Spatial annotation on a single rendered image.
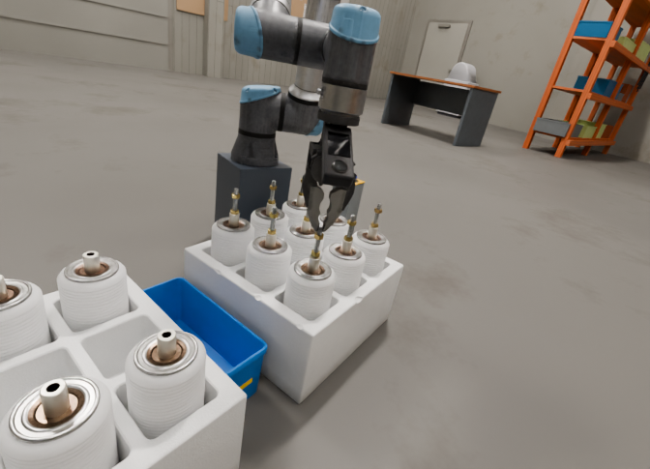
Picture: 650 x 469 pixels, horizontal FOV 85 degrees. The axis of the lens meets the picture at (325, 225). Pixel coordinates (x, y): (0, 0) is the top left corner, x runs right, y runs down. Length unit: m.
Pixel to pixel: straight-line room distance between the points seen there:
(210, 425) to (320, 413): 0.30
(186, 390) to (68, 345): 0.23
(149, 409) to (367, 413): 0.44
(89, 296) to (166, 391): 0.24
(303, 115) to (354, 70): 0.54
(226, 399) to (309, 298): 0.23
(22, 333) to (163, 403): 0.24
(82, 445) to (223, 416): 0.17
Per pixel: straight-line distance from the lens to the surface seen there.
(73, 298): 0.68
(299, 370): 0.73
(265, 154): 1.12
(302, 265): 0.70
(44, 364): 0.68
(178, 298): 0.91
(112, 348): 0.72
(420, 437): 0.82
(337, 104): 0.58
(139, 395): 0.52
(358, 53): 0.58
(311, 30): 0.67
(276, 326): 0.72
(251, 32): 0.66
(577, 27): 6.20
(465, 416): 0.90
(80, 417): 0.48
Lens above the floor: 0.62
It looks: 24 degrees down
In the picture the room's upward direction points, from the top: 11 degrees clockwise
